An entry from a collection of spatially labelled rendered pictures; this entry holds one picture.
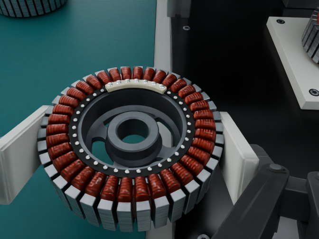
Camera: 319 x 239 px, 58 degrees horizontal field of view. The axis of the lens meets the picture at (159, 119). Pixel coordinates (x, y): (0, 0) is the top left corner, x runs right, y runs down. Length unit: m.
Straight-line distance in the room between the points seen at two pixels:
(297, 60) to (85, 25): 0.27
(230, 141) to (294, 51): 0.21
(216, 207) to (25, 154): 0.13
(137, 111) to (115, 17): 0.25
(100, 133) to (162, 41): 0.22
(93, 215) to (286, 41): 0.29
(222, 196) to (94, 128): 0.11
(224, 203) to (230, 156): 0.07
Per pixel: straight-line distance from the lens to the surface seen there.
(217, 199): 0.23
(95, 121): 0.20
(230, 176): 0.16
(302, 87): 0.31
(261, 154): 0.16
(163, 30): 0.42
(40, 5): 0.45
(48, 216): 0.25
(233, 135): 0.16
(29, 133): 0.17
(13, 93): 0.35
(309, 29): 0.35
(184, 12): 0.40
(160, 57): 0.37
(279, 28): 0.39
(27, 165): 0.17
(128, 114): 0.19
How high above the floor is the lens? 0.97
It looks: 50 degrees down
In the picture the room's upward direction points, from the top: 3 degrees clockwise
